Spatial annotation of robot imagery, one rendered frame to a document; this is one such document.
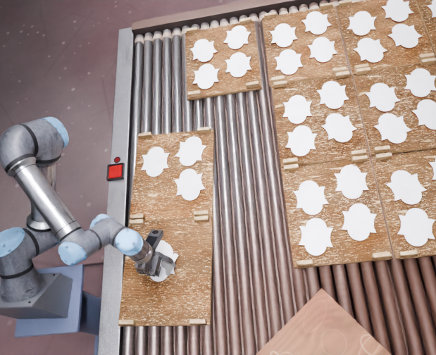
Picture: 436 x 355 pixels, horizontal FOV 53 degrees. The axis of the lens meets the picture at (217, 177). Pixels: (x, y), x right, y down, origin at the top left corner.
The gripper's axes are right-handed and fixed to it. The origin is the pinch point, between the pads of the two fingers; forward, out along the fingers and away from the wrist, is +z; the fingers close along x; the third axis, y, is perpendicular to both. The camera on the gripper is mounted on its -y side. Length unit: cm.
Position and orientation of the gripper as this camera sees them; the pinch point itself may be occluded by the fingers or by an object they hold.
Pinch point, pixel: (161, 262)
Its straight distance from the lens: 173.3
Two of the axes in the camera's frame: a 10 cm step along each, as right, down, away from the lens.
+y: -1.8, 9.0, -4.0
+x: 9.7, 0.8, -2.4
